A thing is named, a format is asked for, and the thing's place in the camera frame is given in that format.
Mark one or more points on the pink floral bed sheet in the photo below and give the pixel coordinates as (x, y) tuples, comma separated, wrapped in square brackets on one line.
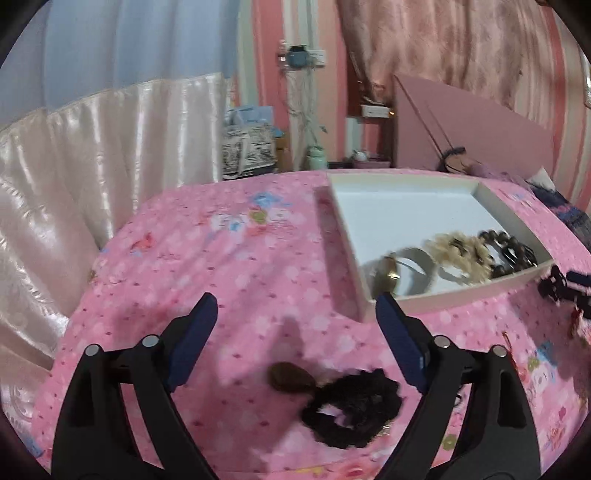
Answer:
[(231, 277)]

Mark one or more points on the green water bottle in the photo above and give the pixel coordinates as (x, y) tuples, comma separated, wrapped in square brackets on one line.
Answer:
[(317, 158)]

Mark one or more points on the black scrunchie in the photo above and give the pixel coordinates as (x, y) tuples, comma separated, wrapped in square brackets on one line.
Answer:
[(360, 387)]

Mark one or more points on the pink patterned curtain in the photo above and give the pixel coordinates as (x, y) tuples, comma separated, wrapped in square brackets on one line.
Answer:
[(438, 41)]

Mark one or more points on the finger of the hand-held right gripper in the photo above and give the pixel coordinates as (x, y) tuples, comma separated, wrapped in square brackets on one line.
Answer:
[(579, 280), (577, 302)]

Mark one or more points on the floral print tote bag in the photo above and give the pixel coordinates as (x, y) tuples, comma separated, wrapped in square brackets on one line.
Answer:
[(247, 150)]

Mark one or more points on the light blue gift bag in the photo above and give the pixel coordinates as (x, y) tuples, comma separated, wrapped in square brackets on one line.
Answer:
[(249, 115)]

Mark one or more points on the white power strip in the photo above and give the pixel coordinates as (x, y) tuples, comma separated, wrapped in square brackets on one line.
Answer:
[(376, 111)]

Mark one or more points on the cream fluffy scrunchie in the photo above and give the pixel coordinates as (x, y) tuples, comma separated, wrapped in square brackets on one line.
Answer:
[(443, 251)]

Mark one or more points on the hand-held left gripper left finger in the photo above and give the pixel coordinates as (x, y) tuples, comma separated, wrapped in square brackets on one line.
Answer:
[(194, 341)]

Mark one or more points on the pink padded headboard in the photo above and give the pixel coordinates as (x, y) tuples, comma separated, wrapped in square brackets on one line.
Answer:
[(475, 129)]

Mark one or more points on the blue charger device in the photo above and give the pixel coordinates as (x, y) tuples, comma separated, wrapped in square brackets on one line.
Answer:
[(298, 56)]

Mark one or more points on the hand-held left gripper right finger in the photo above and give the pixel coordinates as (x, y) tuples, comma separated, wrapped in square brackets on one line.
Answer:
[(401, 344)]

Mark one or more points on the pink small basket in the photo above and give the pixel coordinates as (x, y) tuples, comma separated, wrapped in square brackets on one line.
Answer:
[(371, 162)]

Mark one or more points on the brown cardboard box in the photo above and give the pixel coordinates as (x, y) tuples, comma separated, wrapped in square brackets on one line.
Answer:
[(284, 152)]

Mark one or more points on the white shallow cardboard box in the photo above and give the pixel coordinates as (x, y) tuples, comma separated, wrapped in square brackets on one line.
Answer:
[(406, 217)]

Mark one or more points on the white wall socket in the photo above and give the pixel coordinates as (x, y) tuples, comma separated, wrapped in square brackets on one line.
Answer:
[(318, 56)]

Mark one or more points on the blue and cream satin curtain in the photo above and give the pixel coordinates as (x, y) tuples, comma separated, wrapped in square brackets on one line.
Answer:
[(115, 138)]

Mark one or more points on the dark patterned blanket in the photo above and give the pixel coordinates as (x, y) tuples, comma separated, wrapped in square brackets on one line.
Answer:
[(563, 207)]

